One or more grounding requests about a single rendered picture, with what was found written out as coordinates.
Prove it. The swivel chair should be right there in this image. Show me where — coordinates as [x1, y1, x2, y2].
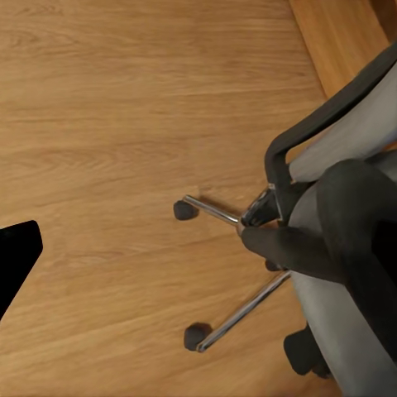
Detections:
[174, 40, 397, 397]

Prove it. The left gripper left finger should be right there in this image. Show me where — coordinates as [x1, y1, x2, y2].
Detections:
[0, 220, 43, 319]

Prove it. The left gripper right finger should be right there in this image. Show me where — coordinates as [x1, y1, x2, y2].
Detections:
[371, 219, 397, 287]

